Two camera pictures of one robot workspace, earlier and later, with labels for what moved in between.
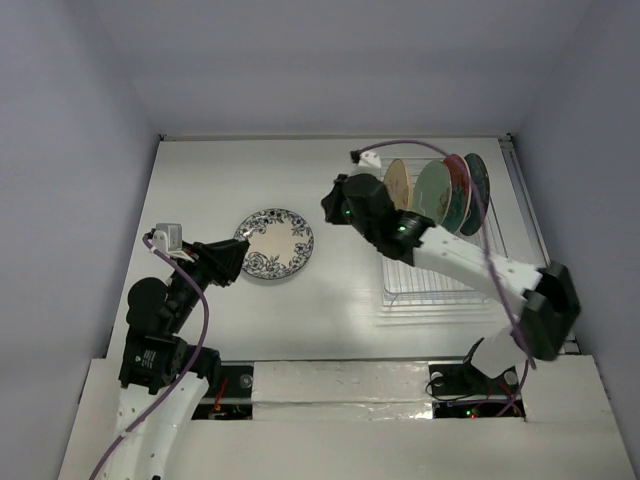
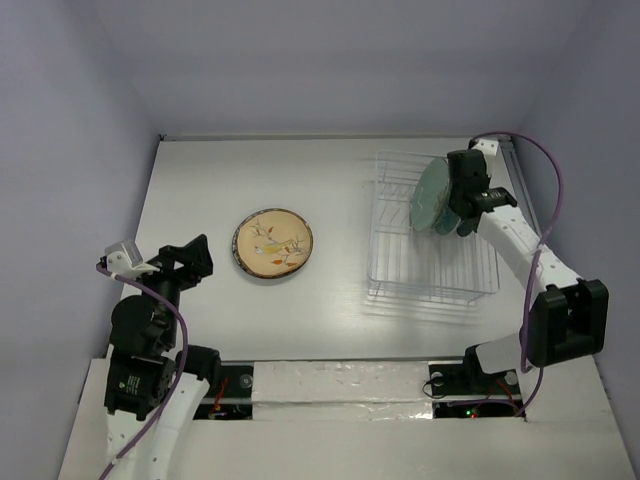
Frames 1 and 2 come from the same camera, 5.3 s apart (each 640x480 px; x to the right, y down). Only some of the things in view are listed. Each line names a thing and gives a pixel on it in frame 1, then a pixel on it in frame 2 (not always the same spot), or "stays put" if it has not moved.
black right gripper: x=331 y=203 to x=461 y=178
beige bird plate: x=397 y=181 to x=272 y=243
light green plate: x=432 y=191 stays put
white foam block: x=341 y=390 stays put
